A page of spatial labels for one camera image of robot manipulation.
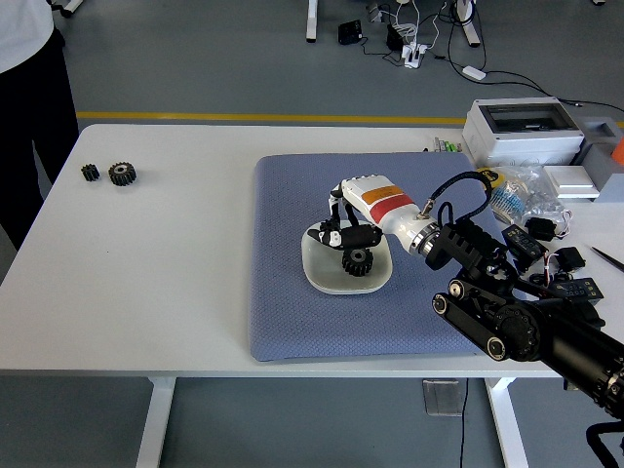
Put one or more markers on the large black gear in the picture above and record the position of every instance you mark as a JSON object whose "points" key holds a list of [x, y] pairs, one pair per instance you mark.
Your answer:
{"points": [[122, 174], [357, 262]]}

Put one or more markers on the white desk foot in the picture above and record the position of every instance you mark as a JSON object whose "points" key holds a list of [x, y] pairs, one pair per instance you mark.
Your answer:
{"points": [[68, 6]]}

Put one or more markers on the grey electrical enclosure box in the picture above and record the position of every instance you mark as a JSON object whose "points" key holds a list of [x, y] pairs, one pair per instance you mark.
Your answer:
{"points": [[517, 141]]}

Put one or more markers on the orange object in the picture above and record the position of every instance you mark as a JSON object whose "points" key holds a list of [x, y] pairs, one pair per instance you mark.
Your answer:
{"points": [[619, 151]]}

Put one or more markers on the clear box under table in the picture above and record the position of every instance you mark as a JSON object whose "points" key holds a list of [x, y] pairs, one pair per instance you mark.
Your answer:
{"points": [[442, 397]]}

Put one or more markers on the blue-grey textured mat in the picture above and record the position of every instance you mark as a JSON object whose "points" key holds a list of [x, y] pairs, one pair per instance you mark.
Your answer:
{"points": [[302, 195]]}

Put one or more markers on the black box on floor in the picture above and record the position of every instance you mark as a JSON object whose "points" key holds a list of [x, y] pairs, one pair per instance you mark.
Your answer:
{"points": [[350, 32]]}

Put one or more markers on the green and white connectors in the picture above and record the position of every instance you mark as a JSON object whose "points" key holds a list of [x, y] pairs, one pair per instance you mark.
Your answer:
{"points": [[443, 144]]}

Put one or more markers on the white square dish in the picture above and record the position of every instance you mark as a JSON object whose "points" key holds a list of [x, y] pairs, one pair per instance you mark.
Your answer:
{"points": [[326, 273]]}

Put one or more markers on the white table leg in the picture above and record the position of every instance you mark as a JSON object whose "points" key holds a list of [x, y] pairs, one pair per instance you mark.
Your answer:
{"points": [[156, 419], [507, 424]]}

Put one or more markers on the metal tweezers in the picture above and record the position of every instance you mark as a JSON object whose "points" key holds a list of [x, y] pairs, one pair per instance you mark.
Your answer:
{"points": [[608, 257]]}

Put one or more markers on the white flat switch plate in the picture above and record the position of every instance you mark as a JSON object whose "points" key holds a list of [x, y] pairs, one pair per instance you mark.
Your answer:
{"points": [[570, 181]]}

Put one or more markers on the black servo motor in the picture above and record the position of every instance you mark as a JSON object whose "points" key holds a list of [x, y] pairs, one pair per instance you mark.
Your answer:
{"points": [[540, 227]]}

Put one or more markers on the grey slotted block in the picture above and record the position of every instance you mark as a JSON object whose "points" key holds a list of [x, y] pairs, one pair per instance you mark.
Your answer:
{"points": [[607, 168]]}

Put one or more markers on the white power strip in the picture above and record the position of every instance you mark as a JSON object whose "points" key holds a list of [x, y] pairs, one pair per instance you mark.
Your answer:
{"points": [[414, 54]]}

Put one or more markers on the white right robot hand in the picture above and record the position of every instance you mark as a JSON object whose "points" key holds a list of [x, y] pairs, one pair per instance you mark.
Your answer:
{"points": [[380, 200]]}

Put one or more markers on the person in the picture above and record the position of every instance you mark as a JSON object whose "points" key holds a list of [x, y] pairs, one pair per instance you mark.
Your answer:
{"points": [[29, 122]]}

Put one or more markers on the clear bag of parts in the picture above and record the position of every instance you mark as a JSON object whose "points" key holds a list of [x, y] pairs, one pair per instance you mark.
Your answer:
{"points": [[531, 195]]}

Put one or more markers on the black power adapter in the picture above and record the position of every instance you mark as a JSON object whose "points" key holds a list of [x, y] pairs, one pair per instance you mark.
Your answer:
{"points": [[395, 36]]}

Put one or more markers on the white small adapter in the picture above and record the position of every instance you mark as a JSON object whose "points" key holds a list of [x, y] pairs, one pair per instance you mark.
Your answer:
{"points": [[473, 72]]}

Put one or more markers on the white desk leg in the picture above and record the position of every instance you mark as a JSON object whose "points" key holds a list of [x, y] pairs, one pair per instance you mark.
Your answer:
{"points": [[468, 24], [312, 22]]}

